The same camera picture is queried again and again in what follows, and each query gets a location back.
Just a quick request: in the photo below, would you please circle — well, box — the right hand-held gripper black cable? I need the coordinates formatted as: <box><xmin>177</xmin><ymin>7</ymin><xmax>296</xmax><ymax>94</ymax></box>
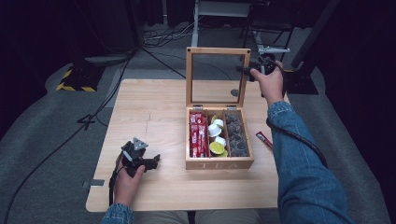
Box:
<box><xmin>265</xmin><ymin>59</ymin><xmax>329</xmax><ymax>169</ymax></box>

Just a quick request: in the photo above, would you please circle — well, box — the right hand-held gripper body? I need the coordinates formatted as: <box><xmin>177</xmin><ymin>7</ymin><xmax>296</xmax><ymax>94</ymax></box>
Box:
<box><xmin>253</xmin><ymin>46</ymin><xmax>291</xmax><ymax>76</ymax></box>

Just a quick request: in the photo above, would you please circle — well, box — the black slanted stand pole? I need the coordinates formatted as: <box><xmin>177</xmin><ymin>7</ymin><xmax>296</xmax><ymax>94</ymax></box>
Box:
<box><xmin>290</xmin><ymin>0</ymin><xmax>341</xmax><ymax>69</ymax></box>

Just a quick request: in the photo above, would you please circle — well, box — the person's right hand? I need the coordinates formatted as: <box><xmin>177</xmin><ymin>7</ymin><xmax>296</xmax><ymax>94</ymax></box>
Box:
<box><xmin>249</xmin><ymin>60</ymin><xmax>287</xmax><ymax>107</ymax></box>

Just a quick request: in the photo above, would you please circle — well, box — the black chair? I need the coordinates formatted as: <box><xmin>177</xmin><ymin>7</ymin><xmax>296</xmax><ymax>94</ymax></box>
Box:
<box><xmin>238</xmin><ymin>0</ymin><xmax>295</xmax><ymax>66</ymax></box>

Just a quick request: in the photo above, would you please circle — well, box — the long black floor cable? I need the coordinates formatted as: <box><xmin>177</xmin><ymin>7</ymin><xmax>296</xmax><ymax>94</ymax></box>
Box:
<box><xmin>2</xmin><ymin>50</ymin><xmax>136</xmax><ymax>224</ymax></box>

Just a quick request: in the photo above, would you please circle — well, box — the green lid creamer cup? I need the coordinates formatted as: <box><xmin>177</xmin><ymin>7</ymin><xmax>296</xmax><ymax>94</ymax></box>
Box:
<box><xmin>208</xmin><ymin>141</ymin><xmax>226</xmax><ymax>157</ymax></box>

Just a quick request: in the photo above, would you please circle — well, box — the person's left hand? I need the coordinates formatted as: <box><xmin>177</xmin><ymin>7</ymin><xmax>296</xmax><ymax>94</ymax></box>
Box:
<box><xmin>113</xmin><ymin>156</ymin><xmax>147</xmax><ymax>208</ymax></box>

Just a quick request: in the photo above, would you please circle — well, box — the row of red packets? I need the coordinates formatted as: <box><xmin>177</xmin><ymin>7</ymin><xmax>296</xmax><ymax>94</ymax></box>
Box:
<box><xmin>189</xmin><ymin>112</ymin><xmax>209</xmax><ymax>159</ymax></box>

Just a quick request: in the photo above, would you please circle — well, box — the left hand-held gripper black cable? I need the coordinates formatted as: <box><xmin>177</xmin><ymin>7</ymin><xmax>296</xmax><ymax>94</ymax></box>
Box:
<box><xmin>107</xmin><ymin>155</ymin><xmax>124</xmax><ymax>207</ymax></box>

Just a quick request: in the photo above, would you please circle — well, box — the hand-held gripper black cable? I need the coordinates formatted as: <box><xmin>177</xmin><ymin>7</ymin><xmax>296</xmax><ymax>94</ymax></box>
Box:
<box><xmin>107</xmin><ymin>155</ymin><xmax>124</xmax><ymax>207</ymax></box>
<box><xmin>265</xmin><ymin>59</ymin><xmax>329</xmax><ymax>169</ymax></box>

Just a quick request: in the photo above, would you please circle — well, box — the bundle of floor cables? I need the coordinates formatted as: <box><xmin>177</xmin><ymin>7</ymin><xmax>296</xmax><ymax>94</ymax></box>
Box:
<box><xmin>142</xmin><ymin>21</ymin><xmax>194</xmax><ymax>49</ymax></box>

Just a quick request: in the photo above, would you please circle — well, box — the red stick packet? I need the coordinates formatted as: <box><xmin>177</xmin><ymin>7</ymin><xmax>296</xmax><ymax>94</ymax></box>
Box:
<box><xmin>255</xmin><ymin>131</ymin><xmax>275</xmax><ymax>150</ymax></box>

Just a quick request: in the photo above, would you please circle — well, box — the white desk frame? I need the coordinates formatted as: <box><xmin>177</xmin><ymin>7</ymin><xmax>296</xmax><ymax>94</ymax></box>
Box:
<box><xmin>190</xmin><ymin>0</ymin><xmax>268</xmax><ymax>58</ymax></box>

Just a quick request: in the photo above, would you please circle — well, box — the black yellow striped stand base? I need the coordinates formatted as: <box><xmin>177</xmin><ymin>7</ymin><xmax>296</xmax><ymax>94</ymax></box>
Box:
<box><xmin>55</xmin><ymin>63</ymin><xmax>106</xmax><ymax>93</ymax></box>
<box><xmin>281</xmin><ymin>68</ymin><xmax>319</xmax><ymax>95</ymax></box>

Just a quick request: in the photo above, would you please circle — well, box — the pile of dark tea bags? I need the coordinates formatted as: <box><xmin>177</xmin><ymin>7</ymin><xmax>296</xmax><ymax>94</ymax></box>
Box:
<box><xmin>225</xmin><ymin>113</ymin><xmax>251</xmax><ymax>158</ymax></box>

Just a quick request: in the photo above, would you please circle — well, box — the wooden tea box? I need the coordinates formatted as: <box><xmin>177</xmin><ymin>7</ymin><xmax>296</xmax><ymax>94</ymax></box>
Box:
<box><xmin>184</xmin><ymin>47</ymin><xmax>255</xmax><ymax>171</ymax></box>

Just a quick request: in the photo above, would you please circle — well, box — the thin black floor cable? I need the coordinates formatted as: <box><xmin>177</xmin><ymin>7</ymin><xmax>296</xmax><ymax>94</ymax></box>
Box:
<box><xmin>141</xmin><ymin>46</ymin><xmax>233</xmax><ymax>81</ymax></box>

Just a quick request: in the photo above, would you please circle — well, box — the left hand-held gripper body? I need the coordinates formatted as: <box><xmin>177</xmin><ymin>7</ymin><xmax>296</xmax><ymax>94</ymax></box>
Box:
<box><xmin>120</xmin><ymin>136</ymin><xmax>154</xmax><ymax>178</ymax></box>

